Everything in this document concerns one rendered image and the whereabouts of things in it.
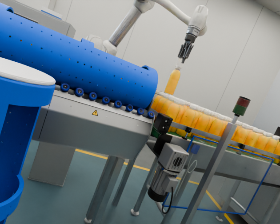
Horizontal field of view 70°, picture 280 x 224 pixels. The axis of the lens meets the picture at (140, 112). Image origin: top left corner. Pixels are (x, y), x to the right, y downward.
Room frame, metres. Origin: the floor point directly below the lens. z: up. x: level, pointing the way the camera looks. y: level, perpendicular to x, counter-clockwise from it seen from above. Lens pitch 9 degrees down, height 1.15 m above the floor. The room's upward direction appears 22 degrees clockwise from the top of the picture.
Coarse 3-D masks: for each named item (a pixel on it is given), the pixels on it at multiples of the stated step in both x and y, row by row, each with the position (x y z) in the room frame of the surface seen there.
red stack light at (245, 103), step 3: (240, 99) 1.15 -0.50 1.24; (243, 99) 1.14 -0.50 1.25; (237, 102) 1.16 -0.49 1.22; (240, 102) 1.14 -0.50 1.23; (243, 102) 1.14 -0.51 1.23; (246, 102) 1.13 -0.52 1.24; (249, 102) 1.14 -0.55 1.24; (240, 105) 1.14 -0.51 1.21; (243, 105) 1.13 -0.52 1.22; (246, 105) 1.14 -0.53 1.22
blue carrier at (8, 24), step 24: (0, 24) 0.87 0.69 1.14; (24, 24) 0.92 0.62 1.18; (0, 48) 0.87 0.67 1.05; (24, 48) 0.90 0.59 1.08; (48, 48) 0.94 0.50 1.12; (72, 48) 1.00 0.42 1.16; (96, 48) 1.08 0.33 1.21; (48, 72) 0.98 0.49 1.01; (72, 72) 1.00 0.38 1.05; (96, 72) 1.04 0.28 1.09; (120, 72) 1.10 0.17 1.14; (144, 72) 1.18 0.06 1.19; (120, 96) 1.14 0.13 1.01; (144, 96) 1.17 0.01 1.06
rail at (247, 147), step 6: (174, 126) 1.20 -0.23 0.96; (180, 126) 1.22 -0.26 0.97; (186, 126) 1.23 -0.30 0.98; (192, 132) 1.26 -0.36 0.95; (198, 132) 1.28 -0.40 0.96; (204, 132) 1.30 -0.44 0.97; (216, 138) 1.34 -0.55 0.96; (234, 144) 1.42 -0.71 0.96; (252, 150) 1.50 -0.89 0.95; (258, 150) 1.53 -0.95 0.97; (276, 156) 1.62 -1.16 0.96
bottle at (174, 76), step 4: (176, 68) 1.51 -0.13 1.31; (172, 72) 1.51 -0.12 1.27; (176, 72) 1.50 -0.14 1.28; (172, 76) 1.50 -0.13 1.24; (176, 76) 1.49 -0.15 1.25; (168, 80) 1.52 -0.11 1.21; (172, 80) 1.49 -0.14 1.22; (176, 80) 1.50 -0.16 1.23; (168, 84) 1.50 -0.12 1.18; (172, 84) 1.49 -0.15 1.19; (176, 84) 1.51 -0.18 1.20; (168, 88) 1.50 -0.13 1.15; (172, 88) 1.50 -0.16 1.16; (168, 92) 1.49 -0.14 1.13; (172, 92) 1.50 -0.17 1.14
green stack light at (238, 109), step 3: (237, 105) 1.15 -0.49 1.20; (234, 108) 1.16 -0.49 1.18; (237, 108) 1.14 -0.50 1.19; (240, 108) 1.14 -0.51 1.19; (243, 108) 1.13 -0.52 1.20; (246, 108) 1.14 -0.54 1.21; (234, 111) 1.15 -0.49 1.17; (237, 111) 1.14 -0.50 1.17; (240, 111) 1.13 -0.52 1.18; (243, 111) 1.13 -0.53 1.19; (240, 114) 1.13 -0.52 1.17; (243, 114) 1.14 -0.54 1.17
